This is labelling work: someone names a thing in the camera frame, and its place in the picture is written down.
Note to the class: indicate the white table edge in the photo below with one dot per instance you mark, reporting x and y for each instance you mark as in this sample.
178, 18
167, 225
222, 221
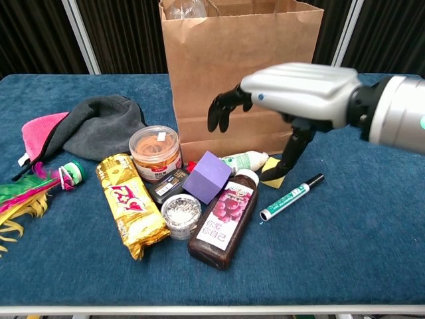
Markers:
212, 310

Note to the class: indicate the purple foam cube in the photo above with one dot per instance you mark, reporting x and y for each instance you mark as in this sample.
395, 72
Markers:
206, 179

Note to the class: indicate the green whiteboard marker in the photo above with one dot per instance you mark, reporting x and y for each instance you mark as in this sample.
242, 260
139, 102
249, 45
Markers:
289, 197

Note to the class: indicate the grey fleece cloth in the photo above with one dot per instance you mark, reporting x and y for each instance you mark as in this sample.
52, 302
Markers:
99, 129

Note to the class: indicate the black pleated curtain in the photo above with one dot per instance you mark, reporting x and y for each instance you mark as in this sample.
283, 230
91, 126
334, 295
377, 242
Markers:
33, 33
126, 33
330, 33
391, 33

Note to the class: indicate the yellow sponge cube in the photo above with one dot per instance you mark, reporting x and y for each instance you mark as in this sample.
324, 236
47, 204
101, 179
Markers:
274, 163

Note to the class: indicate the gold biscuit packet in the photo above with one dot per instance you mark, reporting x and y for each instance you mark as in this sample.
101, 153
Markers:
133, 206

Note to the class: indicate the small black box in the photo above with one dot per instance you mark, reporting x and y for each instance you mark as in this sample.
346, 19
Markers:
166, 186

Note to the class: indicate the grape juice bottle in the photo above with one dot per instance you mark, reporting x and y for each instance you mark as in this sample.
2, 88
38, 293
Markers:
219, 219

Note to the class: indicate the clear jar of silver pins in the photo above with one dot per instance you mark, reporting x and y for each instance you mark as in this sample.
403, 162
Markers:
181, 212

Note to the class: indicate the clear jar of rubber bands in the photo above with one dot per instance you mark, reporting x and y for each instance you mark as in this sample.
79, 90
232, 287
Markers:
156, 156

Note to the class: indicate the white bottle with green label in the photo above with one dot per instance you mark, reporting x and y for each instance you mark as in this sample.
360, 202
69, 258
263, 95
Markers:
247, 159

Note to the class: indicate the brown paper bag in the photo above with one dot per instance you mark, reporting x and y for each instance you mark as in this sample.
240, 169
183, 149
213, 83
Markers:
216, 60

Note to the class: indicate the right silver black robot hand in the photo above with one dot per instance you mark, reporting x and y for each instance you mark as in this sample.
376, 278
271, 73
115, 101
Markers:
299, 89

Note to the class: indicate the white partition post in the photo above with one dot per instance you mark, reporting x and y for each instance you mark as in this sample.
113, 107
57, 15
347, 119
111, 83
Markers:
82, 36
347, 36

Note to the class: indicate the pink cloth with black trim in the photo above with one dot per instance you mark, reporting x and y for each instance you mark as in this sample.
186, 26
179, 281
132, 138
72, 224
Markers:
38, 133

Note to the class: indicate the blue table mat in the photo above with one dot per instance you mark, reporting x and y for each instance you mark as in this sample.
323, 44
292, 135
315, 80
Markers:
332, 259

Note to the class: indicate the colourful feather shuttlecock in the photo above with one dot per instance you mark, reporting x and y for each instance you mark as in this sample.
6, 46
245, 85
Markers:
20, 196

